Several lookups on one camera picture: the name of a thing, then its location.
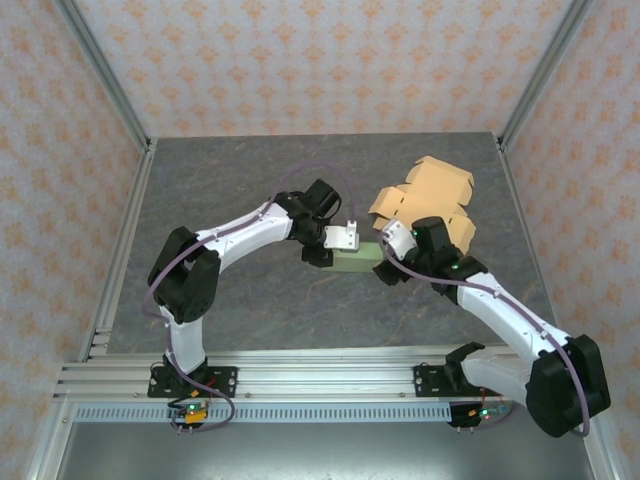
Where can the green paper box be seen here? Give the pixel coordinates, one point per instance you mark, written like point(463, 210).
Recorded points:
point(360, 260)

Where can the orange paper box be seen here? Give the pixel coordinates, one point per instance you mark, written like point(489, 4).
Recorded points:
point(435, 185)

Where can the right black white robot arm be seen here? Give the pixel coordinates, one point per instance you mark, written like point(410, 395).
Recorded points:
point(510, 320)

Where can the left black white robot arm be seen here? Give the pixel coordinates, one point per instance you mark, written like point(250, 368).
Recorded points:
point(240, 235)

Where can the grey metal sheet panel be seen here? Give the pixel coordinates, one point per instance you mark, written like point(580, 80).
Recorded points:
point(325, 455)

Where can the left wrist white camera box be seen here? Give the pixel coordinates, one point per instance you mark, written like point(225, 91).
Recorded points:
point(342, 239)

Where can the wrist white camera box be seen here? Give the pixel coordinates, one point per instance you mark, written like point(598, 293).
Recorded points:
point(400, 237)
point(342, 239)

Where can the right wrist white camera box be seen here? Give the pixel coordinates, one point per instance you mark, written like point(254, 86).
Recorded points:
point(400, 237)

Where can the aluminium table side rail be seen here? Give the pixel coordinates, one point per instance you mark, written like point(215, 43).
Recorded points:
point(138, 190)
point(518, 200)

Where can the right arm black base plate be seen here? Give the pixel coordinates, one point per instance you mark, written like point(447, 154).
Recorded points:
point(425, 380)

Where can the aluminium mounting rail beam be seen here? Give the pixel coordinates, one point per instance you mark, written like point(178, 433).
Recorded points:
point(325, 380)

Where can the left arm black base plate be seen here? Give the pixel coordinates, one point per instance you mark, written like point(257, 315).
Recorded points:
point(225, 380)

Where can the aluminium upright frame post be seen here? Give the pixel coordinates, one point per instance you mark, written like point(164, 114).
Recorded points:
point(544, 70)
point(105, 70)

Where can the aluminium lower frame bar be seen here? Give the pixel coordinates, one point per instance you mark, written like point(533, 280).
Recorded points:
point(45, 457)
point(605, 460)

